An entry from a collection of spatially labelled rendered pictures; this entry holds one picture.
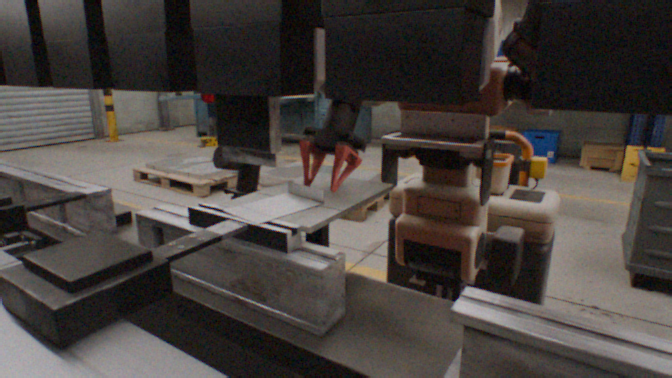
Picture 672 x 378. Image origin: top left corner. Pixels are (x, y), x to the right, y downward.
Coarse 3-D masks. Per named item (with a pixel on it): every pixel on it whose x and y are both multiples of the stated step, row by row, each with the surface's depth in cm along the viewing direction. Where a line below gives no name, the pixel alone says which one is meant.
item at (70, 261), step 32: (224, 224) 57; (32, 256) 40; (64, 256) 40; (96, 256) 40; (128, 256) 40; (160, 256) 43; (0, 288) 39; (32, 288) 36; (64, 288) 36; (96, 288) 36; (128, 288) 38; (160, 288) 41; (32, 320) 36; (64, 320) 34; (96, 320) 36
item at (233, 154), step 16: (224, 96) 56; (240, 96) 55; (256, 96) 53; (272, 96) 53; (224, 112) 57; (240, 112) 56; (256, 112) 54; (272, 112) 53; (224, 128) 58; (240, 128) 56; (256, 128) 55; (272, 128) 54; (224, 144) 59; (240, 144) 57; (256, 144) 55; (272, 144) 54; (240, 160) 59; (256, 160) 57; (272, 160) 56
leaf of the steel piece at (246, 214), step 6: (228, 210) 63; (234, 210) 63; (240, 210) 63; (246, 210) 63; (240, 216) 60; (246, 216) 60; (252, 216) 60; (258, 216) 60; (264, 216) 60; (252, 222) 58; (258, 222) 58; (264, 222) 58
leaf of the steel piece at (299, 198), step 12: (288, 192) 72; (300, 192) 70; (312, 192) 68; (252, 204) 66; (264, 204) 66; (276, 204) 66; (288, 204) 66; (300, 204) 66; (312, 204) 66; (276, 216) 60
